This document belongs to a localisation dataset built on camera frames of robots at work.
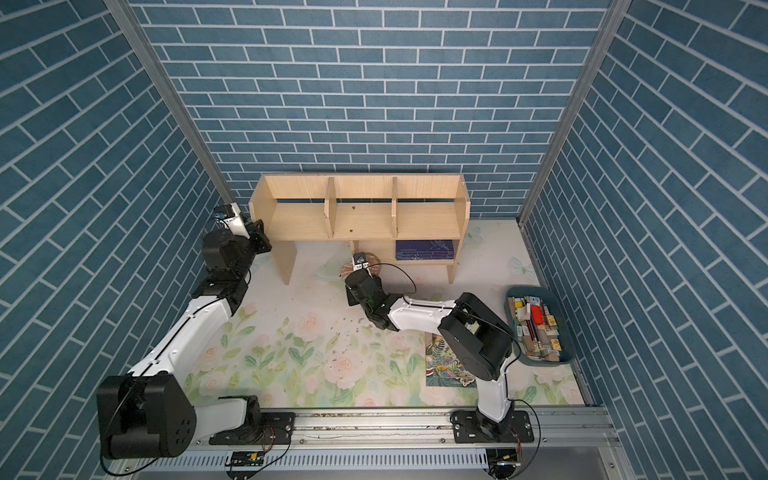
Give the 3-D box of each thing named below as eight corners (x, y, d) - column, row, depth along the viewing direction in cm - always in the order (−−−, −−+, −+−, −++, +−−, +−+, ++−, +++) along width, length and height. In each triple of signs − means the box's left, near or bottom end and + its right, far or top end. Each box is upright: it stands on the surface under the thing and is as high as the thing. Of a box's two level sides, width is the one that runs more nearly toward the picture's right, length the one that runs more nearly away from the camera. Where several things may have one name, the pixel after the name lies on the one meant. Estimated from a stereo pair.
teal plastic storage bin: (519, 367, 86) (525, 361, 82) (500, 294, 102) (505, 286, 97) (576, 367, 86) (585, 361, 82) (548, 295, 102) (555, 286, 98)
